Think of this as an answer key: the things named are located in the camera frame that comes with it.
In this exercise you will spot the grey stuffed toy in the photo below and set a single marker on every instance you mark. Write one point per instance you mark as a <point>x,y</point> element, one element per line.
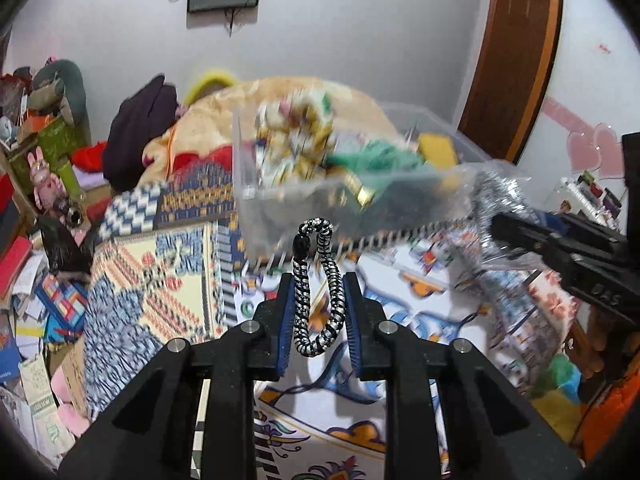
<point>59,86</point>

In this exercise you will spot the pink bunny plush toy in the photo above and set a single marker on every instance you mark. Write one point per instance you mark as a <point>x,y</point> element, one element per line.
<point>47,187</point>

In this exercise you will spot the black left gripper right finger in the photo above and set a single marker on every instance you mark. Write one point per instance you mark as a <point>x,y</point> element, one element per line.
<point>491,431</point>

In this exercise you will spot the green cardboard box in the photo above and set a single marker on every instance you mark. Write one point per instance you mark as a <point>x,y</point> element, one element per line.
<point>56,140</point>

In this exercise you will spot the brown wooden door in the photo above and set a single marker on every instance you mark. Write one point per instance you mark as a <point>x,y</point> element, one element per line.
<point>511,75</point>

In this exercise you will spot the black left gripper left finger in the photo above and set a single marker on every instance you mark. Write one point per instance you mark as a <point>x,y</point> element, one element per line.
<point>147,432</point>

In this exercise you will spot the white small cabinet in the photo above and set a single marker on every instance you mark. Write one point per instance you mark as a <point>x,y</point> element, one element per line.
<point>585,197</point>

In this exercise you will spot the clear plastic storage box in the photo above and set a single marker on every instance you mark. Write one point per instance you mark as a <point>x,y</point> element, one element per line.
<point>408,200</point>

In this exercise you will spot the patterned bed cover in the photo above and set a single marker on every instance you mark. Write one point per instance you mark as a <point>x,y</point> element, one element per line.
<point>319,420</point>

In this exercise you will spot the yellow sponge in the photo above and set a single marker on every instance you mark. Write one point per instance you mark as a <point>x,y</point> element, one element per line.
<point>438,150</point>

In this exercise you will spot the blue colourful pencil case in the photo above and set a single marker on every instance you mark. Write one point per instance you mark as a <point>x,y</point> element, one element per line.
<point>67,301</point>

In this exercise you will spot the green knitted cloth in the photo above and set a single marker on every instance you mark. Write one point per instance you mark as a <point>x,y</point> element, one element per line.
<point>375,157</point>

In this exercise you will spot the silver tinsel plastic bag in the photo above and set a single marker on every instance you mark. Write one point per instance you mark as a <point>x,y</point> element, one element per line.
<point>497,187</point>

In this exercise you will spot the floral fabric bundle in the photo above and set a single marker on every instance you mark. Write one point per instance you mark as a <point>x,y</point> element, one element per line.
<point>293,136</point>

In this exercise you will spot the beige fleece blanket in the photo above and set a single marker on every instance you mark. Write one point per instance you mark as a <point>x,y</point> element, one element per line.
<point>207,124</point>

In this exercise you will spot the dark purple clothing pile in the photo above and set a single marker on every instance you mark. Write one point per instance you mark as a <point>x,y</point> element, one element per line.
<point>141,118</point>

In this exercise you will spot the black plastic bag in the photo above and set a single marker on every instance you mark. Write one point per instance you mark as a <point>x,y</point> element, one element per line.
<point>66,257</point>

